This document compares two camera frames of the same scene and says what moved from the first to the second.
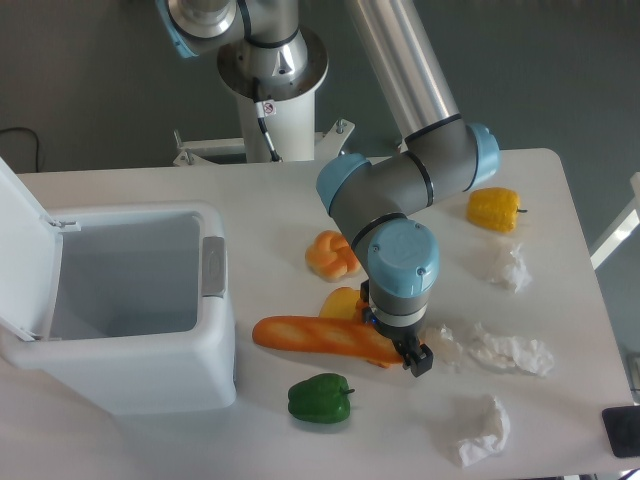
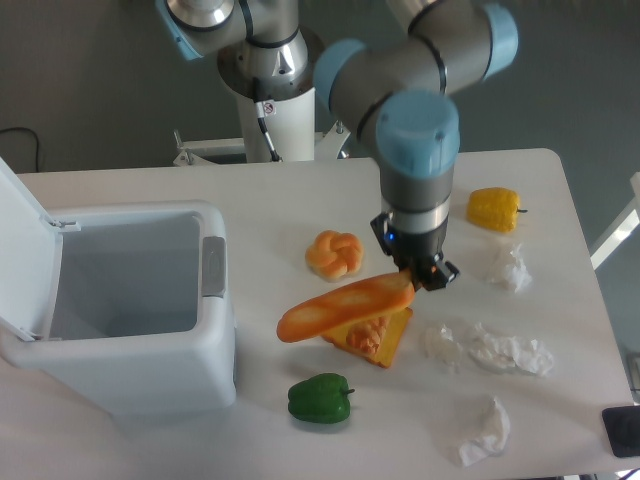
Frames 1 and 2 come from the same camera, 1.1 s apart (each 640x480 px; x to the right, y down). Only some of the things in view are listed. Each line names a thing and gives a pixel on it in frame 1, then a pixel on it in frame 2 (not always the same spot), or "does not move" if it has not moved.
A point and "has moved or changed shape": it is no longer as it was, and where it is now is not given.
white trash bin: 142,321 does not move
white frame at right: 627,222 does not move
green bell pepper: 320,398 does not move
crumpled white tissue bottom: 472,450 does not move
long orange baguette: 336,337 has moved or changed shape
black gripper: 407,338 -> 417,252
